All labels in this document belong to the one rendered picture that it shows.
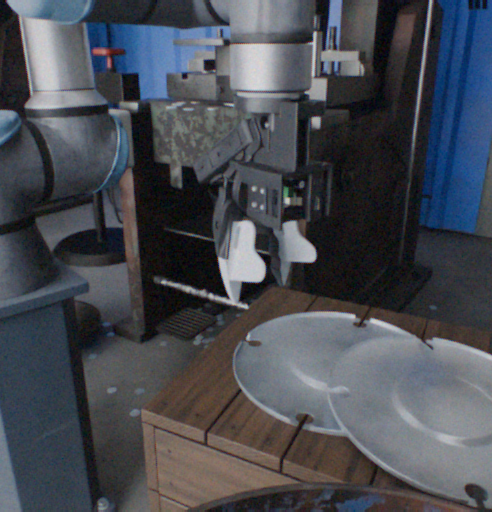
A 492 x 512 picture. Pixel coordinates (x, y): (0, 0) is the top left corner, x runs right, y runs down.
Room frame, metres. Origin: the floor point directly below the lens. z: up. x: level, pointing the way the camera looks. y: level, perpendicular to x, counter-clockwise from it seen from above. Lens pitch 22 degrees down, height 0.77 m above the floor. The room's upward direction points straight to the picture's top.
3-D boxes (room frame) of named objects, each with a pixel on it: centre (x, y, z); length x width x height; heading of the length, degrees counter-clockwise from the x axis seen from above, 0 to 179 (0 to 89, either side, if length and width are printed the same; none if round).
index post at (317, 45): (1.18, -0.14, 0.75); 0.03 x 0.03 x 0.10; 56
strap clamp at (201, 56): (1.48, 0.07, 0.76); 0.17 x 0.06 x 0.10; 56
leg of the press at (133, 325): (1.65, 0.08, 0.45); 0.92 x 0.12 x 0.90; 146
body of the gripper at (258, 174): (0.50, -0.03, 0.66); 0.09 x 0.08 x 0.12; 41
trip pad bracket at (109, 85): (1.37, 0.32, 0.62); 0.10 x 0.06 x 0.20; 56
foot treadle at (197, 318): (1.27, 0.01, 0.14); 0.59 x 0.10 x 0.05; 146
